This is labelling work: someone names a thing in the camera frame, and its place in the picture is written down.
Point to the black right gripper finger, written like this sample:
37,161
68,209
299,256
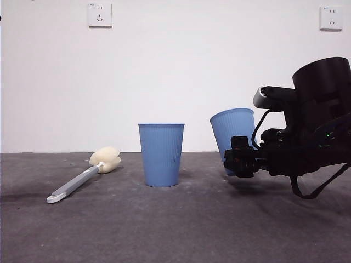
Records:
241,161

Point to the blue ribbed plastic cup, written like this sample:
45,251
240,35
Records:
161,156
233,123

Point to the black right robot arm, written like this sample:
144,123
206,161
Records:
321,87

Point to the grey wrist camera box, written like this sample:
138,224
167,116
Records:
260,97

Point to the white wall socket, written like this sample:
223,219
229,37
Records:
331,18
100,15

